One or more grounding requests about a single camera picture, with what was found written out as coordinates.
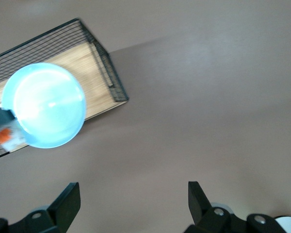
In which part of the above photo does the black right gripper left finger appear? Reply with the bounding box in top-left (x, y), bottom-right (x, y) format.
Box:
top-left (0, 182), bottom-right (81, 233)

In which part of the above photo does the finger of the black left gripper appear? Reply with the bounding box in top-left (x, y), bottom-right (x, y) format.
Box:
top-left (0, 106), bottom-right (16, 128)

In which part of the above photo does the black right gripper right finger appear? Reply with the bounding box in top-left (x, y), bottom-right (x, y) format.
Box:
top-left (185, 181), bottom-right (286, 233)

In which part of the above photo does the red lens push button switch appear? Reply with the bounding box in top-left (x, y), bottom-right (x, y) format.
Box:
top-left (0, 104), bottom-right (25, 153)

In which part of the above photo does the light blue round plate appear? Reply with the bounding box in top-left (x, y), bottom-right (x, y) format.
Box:
top-left (1, 62), bottom-right (87, 149)

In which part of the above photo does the brown table cover sheet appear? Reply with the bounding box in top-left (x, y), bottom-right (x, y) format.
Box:
top-left (0, 0), bottom-right (291, 233)

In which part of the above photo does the black wire wooden top rack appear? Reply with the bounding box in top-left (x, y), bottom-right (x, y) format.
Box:
top-left (0, 18), bottom-right (129, 162)

